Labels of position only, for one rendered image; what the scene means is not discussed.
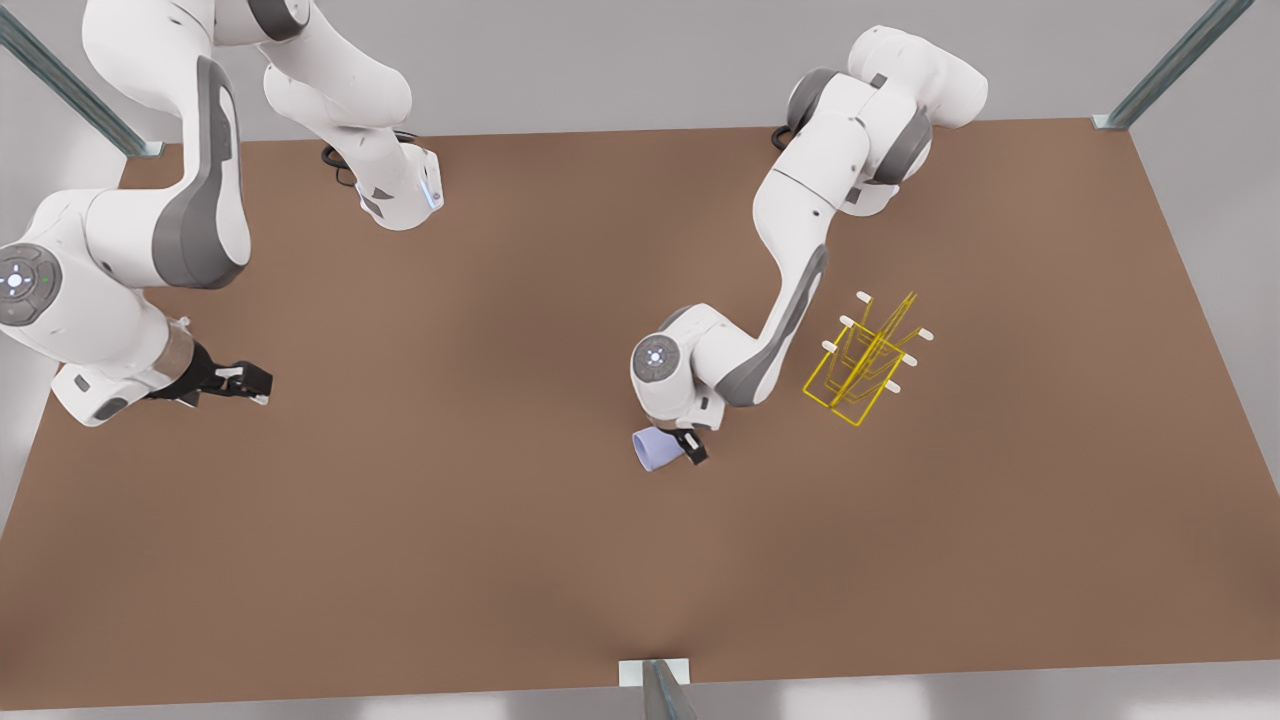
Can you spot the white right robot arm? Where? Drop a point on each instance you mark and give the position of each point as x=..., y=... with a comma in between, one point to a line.
x=120, y=230

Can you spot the silver frame post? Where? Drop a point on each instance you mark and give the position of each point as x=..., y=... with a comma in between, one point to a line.
x=660, y=688
x=70, y=85
x=1170, y=65

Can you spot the pale lavender cup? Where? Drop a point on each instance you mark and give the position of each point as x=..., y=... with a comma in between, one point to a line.
x=655, y=449

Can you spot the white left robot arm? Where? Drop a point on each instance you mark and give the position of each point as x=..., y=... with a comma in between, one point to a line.
x=800, y=220

